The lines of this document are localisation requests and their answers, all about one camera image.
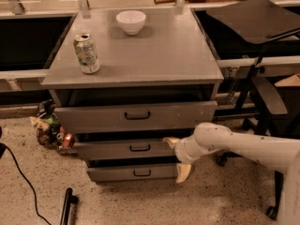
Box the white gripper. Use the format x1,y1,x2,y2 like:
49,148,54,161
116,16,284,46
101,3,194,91
163,136,203,183

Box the grey drawer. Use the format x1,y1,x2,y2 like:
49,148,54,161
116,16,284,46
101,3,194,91
55,101,217,134
75,138,175,160
87,163,194,182

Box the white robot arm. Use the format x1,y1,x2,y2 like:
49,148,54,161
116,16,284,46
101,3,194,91
163,122,300,225

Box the grey top drawer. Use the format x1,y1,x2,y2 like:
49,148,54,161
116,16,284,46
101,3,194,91
55,101,217,134

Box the grey bottom drawer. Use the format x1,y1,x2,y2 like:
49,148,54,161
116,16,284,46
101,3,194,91
87,163,194,182

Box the grey drawer cabinet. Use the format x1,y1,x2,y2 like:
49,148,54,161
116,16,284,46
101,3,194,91
42,8,223,170

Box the black office chair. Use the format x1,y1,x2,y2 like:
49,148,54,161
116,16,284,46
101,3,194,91
216,52,300,222

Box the black metal bar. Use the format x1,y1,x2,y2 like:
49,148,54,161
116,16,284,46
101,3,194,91
60,187,79,225

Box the pile of snack bags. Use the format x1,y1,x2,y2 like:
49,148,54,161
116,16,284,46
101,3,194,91
30,99,77,156

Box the white ceramic bowl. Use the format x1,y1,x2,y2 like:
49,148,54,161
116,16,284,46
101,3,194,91
116,10,146,35

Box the green white soda can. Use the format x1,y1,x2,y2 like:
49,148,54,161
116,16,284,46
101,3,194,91
73,33,100,74

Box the black desk panel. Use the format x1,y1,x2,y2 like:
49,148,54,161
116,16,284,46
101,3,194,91
206,0,300,44

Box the wooden stick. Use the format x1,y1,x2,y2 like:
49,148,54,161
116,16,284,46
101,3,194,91
154,0,206,5

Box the black cable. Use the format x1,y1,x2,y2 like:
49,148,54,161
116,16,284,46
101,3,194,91
0,126,53,225

